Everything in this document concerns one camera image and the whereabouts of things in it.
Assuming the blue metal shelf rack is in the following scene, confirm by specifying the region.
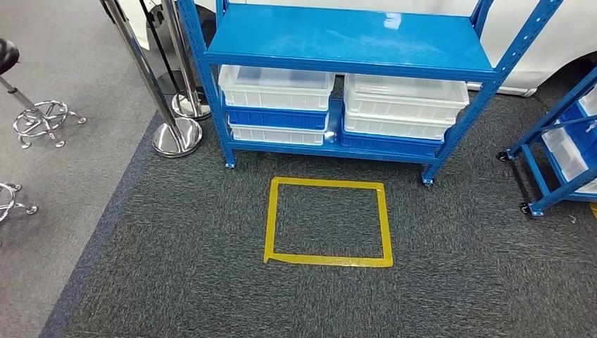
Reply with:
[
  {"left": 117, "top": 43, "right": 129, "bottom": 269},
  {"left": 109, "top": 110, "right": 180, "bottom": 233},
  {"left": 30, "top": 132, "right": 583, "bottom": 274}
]
[
  {"left": 496, "top": 65, "right": 597, "bottom": 218},
  {"left": 176, "top": 0, "right": 565, "bottom": 187}
]

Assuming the white plastic bin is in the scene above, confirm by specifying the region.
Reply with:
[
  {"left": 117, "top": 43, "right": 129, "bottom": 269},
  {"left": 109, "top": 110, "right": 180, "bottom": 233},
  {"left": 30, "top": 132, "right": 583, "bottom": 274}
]
[
  {"left": 218, "top": 64, "right": 337, "bottom": 113},
  {"left": 578, "top": 84, "right": 597, "bottom": 118},
  {"left": 541, "top": 125, "right": 597, "bottom": 196},
  {"left": 227, "top": 122, "right": 327, "bottom": 147},
  {"left": 344, "top": 73, "right": 470, "bottom": 125},
  {"left": 344, "top": 111, "right": 455, "bottom": 142}
]

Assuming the blue plastic bin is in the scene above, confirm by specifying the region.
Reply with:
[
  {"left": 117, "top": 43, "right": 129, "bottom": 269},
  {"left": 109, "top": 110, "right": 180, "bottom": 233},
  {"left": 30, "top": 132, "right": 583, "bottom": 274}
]
[
  {"left": 559, "top": 102, "right": 597, "bottom": 162},
  {"left": 340, "top": 130, "right": 444, "bottom": 158},
  {"left": 225, "top": 106, "right": 329, "bottom": 132}
]

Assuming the black stanchion belt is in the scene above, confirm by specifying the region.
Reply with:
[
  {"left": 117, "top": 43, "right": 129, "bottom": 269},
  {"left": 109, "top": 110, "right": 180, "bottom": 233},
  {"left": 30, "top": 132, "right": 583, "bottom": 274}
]
[{"left": 139, "top": 0, "right": 180, "bottom": 96}]

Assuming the chrome base swivel stool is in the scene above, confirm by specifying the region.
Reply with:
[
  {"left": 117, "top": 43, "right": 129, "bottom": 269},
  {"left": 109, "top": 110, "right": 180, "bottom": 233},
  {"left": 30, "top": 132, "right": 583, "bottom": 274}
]
[
  {"left": 0, "top": 182, "right": 39, "bottom": 225},
  {"left": 0, "top": 38, "right": 88, "bottom": 150}
]

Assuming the white car red stripe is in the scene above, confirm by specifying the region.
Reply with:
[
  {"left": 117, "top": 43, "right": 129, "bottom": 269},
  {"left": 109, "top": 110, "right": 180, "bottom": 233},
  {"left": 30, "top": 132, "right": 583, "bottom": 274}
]
[{"left": 116, "top": 0, "right": 597, "bottom": 98}]

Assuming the chrome stanchion post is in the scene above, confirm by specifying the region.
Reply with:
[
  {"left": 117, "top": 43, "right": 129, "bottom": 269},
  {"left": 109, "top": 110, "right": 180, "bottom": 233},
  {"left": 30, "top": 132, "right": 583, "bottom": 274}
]
[
  {"left": 161, "top": 0, "right": 213, "bottom": 121},
  {"left": 99, "top": 0, "right": 203, "bottom": 158}
]

